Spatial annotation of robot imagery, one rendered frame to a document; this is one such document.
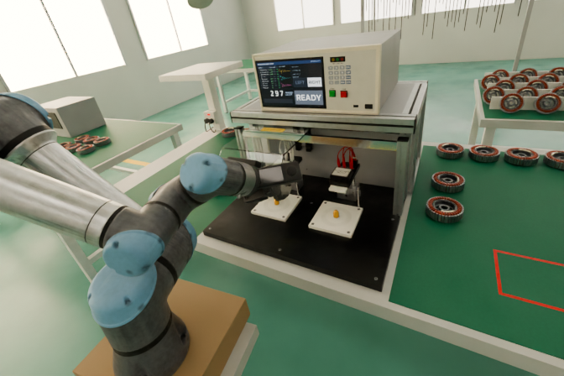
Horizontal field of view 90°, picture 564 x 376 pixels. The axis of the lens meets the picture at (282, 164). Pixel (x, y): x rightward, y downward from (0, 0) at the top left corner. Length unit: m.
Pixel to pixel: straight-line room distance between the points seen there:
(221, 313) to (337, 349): 0.93
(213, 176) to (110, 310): 0.28
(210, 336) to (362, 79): 0.79
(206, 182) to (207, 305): 0.40
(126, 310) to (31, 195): 0.24
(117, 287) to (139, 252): 0.15
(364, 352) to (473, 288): 0.82
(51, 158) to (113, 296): 0.31
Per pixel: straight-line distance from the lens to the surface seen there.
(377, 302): 0.85
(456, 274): 0.95
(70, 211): 0.54
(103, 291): 0.63
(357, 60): 0.91
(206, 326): 0.78
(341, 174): 0.99
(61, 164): 0.73
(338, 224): 1.00
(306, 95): 0.99
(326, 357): 1.61
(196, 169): 0.52
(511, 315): 0.91
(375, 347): 1.64
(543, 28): 7.33
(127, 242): 0.48
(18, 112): 0.77
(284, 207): 1.09
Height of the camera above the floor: 1.44
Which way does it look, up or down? 28 degrees down
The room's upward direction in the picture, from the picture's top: 9 degrees counter-clockwise
